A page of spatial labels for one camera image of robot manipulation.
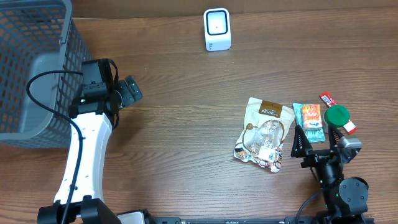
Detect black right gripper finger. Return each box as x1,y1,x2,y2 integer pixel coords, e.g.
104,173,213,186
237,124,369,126
290,125,313,157
328,124,344,148

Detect teal tissue packet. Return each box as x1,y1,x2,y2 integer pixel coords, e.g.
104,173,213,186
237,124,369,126
292,103,325,143

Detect red snack bar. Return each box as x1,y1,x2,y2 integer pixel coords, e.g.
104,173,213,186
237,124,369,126
320,91,357,134

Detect green lid jar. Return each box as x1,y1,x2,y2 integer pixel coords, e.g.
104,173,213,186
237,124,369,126
324,105,350,128

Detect orange white snack packet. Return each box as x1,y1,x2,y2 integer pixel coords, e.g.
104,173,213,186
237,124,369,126
302,104,323,130

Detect white snack wrapper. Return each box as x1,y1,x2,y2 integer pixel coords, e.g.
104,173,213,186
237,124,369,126
233,97,295,173

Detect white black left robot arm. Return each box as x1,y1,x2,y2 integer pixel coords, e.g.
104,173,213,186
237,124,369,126
37,58,142,223

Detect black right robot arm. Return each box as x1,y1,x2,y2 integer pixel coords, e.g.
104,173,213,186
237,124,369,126
291,124,374,224

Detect white barcode scanner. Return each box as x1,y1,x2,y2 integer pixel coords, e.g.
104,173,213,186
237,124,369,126
203,7,231,52

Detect grey plastic mesh basket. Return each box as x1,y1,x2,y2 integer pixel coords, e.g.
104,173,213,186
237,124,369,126
1,0,92,148

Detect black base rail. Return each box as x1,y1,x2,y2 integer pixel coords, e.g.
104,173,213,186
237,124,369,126
116,210,376,224

